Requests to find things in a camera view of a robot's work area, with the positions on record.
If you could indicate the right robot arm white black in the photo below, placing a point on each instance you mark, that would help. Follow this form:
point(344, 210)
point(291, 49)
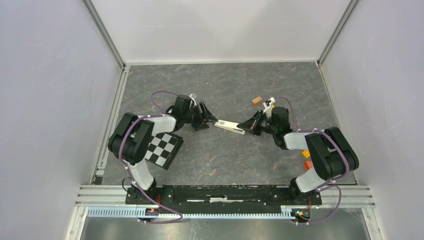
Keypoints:
point(331, 155)

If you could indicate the orange translucent semicircle block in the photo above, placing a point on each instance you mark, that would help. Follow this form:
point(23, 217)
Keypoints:
point(308, 165)

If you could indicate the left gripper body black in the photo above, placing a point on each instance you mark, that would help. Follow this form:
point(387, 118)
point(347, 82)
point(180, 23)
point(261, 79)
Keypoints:
point(196, 118)

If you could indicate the brown wooden block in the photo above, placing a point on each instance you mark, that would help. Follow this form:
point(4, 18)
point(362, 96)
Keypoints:
point(257, 101)

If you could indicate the white toothed cable duct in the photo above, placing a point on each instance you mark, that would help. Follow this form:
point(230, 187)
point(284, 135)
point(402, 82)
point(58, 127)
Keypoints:
point(145, 213)

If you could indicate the small yellow block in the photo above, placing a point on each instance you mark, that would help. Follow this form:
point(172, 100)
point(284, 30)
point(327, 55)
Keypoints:
point(306, 154)

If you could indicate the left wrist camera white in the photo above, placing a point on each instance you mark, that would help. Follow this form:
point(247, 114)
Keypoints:
point(193, 99)

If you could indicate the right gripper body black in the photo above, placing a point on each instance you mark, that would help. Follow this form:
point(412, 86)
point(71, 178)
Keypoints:
point(262, 124)

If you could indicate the white black remote control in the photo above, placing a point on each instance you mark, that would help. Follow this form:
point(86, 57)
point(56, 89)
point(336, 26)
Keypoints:
point(229, 126)

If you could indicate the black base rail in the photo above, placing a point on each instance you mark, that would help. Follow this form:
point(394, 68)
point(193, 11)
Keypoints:
point(221, 199)

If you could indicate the black white checkerboard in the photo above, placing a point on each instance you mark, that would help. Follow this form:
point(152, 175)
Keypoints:
point(163, 149)

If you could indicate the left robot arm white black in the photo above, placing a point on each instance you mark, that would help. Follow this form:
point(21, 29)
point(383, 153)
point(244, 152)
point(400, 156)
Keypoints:
point(131, 138)

